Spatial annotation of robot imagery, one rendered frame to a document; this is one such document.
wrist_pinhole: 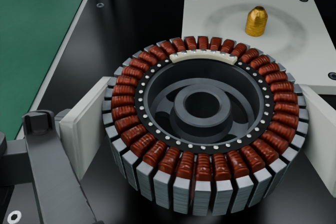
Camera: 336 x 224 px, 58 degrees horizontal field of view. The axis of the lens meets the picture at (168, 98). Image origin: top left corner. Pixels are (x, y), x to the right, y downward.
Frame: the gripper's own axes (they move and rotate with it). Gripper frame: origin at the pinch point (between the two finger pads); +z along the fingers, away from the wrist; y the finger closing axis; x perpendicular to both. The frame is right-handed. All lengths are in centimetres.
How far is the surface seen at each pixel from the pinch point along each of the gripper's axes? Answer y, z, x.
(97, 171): -7.3, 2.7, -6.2
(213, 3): 1.6, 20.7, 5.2
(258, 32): 6.0, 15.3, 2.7
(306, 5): 12.1, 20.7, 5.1
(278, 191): 5.8, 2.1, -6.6
